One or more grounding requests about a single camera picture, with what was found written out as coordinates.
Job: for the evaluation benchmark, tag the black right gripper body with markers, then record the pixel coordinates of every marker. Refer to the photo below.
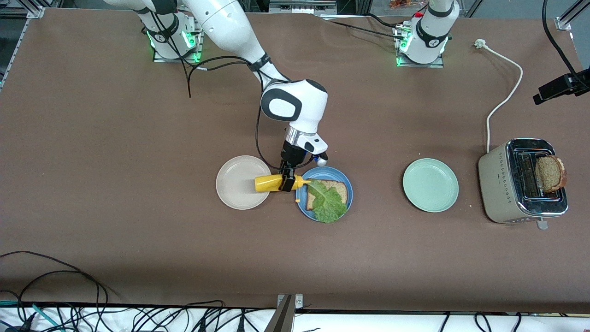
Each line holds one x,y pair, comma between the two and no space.
292,153

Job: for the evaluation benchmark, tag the yellow squeeze bottle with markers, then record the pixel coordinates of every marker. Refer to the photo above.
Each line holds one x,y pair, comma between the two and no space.
267,183

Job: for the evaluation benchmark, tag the green lettuce leaf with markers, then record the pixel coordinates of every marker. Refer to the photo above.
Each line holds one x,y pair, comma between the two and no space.
329,205

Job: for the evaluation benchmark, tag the brown bread slice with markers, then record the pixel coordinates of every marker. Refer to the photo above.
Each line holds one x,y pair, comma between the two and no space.
339,189
551,174

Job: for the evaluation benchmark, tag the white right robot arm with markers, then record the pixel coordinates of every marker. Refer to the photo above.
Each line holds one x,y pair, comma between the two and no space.
221,23

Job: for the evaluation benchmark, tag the blue round plate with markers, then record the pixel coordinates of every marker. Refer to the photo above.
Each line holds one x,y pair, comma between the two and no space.
327,173

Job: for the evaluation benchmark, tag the beige round plate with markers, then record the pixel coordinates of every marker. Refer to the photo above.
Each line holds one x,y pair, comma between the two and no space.
237,184

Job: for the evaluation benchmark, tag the light green round plate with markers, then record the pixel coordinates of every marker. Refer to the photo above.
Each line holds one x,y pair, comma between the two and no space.
430,185

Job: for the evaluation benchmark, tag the beige chrome toaster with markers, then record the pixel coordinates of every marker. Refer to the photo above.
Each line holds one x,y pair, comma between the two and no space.
498,184

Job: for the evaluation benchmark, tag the grey metal beam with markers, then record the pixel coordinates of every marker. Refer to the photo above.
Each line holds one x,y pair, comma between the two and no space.
281,318

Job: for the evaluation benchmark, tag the grey metal box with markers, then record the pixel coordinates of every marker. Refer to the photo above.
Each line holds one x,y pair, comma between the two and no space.
302,6

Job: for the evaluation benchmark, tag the orange snack packet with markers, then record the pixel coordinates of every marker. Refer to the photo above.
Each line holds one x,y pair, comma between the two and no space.
403,4

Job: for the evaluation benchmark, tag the small metal bracket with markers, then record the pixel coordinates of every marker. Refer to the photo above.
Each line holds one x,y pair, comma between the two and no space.
298,300

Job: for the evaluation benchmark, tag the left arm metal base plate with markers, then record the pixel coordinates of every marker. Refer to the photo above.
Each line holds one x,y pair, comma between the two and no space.
415,65

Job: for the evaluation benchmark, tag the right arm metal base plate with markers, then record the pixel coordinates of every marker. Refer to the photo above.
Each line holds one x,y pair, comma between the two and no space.
159,57

